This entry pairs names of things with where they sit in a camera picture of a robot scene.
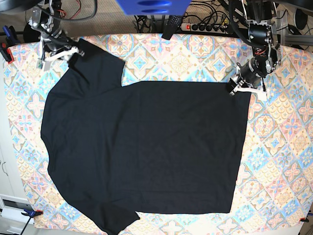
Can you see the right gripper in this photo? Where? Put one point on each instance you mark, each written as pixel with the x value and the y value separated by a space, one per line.
pixel 59 47

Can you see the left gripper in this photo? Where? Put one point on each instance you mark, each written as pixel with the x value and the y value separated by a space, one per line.
pixel 246 77

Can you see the black T-shirt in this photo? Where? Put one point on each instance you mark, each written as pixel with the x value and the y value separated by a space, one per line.
pixel 153 146

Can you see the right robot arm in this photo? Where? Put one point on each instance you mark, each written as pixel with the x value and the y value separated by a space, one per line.
pixel 46 18

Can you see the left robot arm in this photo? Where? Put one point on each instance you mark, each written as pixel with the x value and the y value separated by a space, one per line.
pixel 262 37

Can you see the black power strip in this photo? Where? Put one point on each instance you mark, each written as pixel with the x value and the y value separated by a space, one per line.
pixel 206 28

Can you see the blue plastic box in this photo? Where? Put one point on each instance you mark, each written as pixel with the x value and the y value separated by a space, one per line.
pixel 154 7

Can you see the red clamp top left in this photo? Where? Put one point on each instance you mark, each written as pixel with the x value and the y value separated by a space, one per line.
pixel 6 53

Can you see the orange clamp bottom right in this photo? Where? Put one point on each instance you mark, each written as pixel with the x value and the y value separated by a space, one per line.
pixel 305 220

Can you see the orange clamp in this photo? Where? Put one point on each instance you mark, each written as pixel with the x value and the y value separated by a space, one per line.
pixel 305 220
pixel 31 213

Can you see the white cabinet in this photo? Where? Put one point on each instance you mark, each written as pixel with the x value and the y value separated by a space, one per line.
pixel 11 189

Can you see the orange clamp bottom left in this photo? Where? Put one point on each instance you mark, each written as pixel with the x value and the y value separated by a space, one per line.
pixel 31 213

